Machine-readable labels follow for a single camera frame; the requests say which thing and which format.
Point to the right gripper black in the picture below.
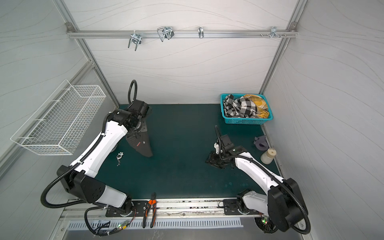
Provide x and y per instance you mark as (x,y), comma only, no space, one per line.
(216,159)

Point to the grey pinstriped long sleeve shirt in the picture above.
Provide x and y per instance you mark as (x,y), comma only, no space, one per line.
(138,139)

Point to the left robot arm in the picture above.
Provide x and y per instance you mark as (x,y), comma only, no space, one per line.
(78,179)

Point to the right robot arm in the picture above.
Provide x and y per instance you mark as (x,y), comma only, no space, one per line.
(281,207)

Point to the dark purple plastic object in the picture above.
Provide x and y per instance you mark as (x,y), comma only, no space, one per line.
(261,143)

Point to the cream tape roll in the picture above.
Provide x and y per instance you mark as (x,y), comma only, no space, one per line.
(268,156)

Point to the teal plastic basket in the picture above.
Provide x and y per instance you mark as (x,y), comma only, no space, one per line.
(244,121)

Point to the black white checked shirt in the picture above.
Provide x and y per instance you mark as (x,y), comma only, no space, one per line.
(239,108)

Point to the small metal clip on table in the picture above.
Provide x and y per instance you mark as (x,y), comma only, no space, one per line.
(119,157)

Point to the yellow patterned shirt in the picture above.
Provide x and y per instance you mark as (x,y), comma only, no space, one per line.
(262,109)

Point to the white slotted vent strip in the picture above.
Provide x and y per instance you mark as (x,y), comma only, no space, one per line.
(203,223)

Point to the metal clamp hook left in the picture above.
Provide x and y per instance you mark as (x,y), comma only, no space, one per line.
(135,40)

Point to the metal clamp hook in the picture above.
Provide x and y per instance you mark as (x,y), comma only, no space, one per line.
(135,40)
(165,32)

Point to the metal clamp hook middle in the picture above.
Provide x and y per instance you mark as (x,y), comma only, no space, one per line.
(165,32)

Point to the orange black pliers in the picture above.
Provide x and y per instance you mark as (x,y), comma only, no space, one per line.
(151,205)

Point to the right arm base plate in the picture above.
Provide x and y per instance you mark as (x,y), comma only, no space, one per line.
(234,207)

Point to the aluminium crossbar rail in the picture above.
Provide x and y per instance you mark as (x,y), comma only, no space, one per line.
(179,34)

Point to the white wire wall basket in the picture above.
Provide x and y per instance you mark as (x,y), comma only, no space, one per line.
(58,125)

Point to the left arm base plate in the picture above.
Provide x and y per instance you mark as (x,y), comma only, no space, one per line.
(137,208)

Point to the metal ring clip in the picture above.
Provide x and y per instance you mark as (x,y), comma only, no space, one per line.
(201,32)

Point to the metal bracket hook right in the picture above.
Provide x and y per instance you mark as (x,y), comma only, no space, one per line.
(273,34)

